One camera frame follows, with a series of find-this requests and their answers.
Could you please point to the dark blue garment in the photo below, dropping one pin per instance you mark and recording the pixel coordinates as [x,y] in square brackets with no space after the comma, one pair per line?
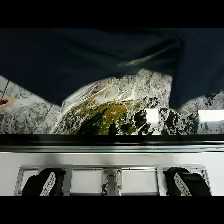
[66,60]

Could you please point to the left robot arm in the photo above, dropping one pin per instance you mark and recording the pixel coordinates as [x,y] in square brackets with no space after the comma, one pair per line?
[41,183]

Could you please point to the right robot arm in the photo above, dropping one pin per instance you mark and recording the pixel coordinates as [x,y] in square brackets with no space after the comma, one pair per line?
[186,183]

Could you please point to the brown clothes hanger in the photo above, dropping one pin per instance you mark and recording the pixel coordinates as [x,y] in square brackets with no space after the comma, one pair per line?
[7,102]

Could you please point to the silver frame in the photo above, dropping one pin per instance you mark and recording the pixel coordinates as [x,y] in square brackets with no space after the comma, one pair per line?
[111,181]

